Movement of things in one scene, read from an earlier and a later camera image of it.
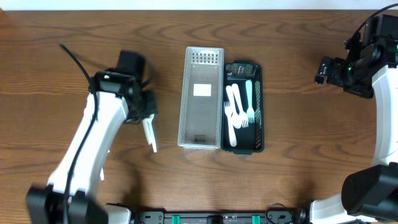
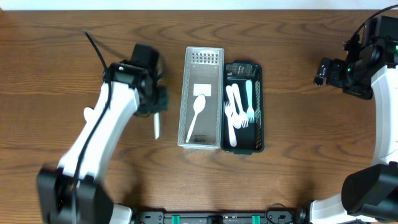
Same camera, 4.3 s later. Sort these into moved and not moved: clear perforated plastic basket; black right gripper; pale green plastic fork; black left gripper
Moved: black left gripper
Not moved: black right gripper; clear perforated plastic basket; pale green plastic fork
